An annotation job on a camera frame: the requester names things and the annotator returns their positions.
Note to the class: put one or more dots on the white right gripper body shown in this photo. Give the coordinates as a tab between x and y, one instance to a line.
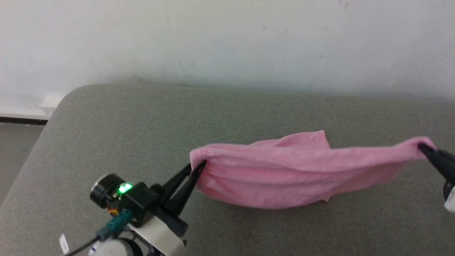
450	197

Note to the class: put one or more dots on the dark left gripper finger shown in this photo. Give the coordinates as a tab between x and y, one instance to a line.
176	179
188	192

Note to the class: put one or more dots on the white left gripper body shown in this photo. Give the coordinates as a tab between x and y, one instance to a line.
163	234

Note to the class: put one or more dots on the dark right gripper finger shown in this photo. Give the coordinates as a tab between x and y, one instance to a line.
448	156
439	161

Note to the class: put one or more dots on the pink cloth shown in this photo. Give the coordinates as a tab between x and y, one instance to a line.
291	170

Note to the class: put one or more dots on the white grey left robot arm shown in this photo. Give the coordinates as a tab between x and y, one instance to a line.
113	249

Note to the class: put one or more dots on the grey-green fabric sofa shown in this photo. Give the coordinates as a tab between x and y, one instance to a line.
142	142

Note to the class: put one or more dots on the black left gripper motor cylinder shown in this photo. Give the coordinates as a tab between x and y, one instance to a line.
105	190

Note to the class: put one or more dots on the black floor edge strip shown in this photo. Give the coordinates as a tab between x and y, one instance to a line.
21	121

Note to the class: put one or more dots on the white baseboard ledge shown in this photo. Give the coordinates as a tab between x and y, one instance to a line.
25	106

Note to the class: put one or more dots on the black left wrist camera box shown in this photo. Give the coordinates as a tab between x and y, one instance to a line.
140	202

